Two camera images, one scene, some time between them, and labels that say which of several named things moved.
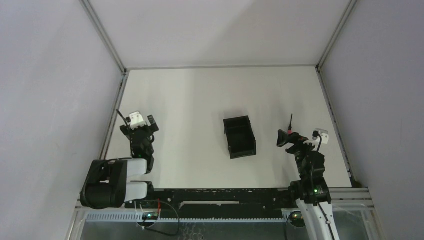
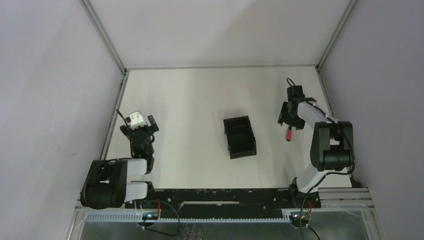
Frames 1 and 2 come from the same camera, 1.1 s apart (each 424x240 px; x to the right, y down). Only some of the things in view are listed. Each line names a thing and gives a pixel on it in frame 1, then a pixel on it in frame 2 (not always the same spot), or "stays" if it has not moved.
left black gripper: [140, 129] stays
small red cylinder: [290, 131] stays
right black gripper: [294, 138] -> [284, 117]
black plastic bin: [240, 137] stays
